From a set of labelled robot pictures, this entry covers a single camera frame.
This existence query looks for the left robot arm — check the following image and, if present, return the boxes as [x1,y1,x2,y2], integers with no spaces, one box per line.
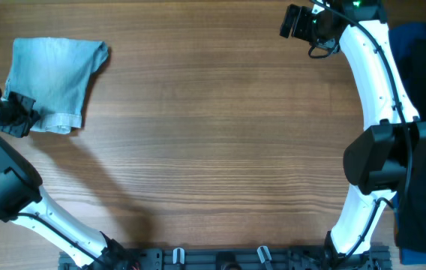
[0,88,140,269]

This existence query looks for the light blue denim shorts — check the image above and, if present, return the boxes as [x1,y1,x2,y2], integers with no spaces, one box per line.
[4,37,109,134]

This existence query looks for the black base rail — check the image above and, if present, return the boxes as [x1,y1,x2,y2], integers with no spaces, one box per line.
[58,245,392,270]

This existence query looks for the blue cloth garment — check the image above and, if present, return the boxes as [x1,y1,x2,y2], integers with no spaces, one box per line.
[388,21,426,266]

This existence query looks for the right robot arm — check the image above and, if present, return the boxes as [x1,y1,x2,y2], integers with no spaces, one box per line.
[280,1,426,269]

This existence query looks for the left black camera cable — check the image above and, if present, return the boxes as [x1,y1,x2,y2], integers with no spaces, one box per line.
[0,70,105,267]

